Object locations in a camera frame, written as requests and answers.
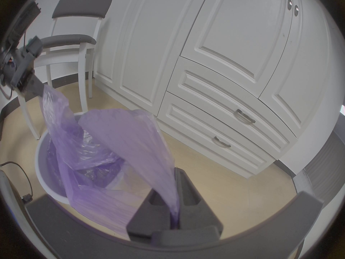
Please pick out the grey padded white chair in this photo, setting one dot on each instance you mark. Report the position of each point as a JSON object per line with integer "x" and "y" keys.
{"x": 80, "y": 3}

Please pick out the white trash bin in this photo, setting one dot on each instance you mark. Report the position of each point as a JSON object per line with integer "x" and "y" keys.
{"x": 40, "y": 160}

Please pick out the purple plastic bag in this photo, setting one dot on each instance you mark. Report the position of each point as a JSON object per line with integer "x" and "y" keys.
{"x": 129, "y": 139}

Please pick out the white wardrobe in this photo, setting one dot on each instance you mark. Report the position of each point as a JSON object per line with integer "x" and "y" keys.
{"x": 215, "y": 50}

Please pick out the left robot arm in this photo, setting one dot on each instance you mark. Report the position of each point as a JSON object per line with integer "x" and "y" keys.
{"x": 6, "y": 71}

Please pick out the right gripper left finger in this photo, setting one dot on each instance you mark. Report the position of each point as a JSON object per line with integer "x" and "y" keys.
{"x": 151, "y": 217}

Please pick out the grey curtain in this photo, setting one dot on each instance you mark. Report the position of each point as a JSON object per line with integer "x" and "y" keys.
{"x": 326, "y": 166}

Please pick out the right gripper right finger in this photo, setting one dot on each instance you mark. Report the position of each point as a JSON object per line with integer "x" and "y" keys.
{"x": 194, "y": 206}

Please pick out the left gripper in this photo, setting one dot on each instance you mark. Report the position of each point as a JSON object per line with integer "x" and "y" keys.
{"x": 23, "y": 73}

